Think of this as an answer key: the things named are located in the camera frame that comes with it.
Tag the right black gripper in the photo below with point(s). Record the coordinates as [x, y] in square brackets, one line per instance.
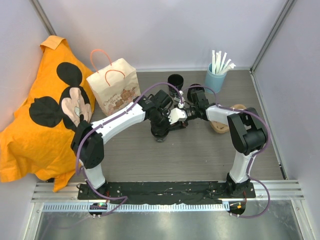
[179, 125]

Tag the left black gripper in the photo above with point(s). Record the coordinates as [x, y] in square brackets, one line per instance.
[163, 129]

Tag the dark coffee cup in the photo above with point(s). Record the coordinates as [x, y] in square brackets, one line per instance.
[160, 139]

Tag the white paper takeout bag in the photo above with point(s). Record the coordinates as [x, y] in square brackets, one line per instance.
[115, 85]

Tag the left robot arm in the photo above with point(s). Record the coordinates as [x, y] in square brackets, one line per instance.
[89, 139]

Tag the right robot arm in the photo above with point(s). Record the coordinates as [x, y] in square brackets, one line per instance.
[247, 131]

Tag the lidded black coffee cup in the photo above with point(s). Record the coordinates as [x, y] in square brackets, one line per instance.
[192, 88]

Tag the bottom pulp cup carrier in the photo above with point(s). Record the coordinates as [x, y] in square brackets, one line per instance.
[221, 128]

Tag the light blue straw holder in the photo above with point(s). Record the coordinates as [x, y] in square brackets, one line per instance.
[214, 81]

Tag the orange mickey mouse bag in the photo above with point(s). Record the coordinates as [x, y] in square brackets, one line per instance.
[38, 141]

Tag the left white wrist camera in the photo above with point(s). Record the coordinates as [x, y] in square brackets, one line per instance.
[176, 115]

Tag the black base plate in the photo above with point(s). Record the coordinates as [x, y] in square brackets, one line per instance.
[173, 192]

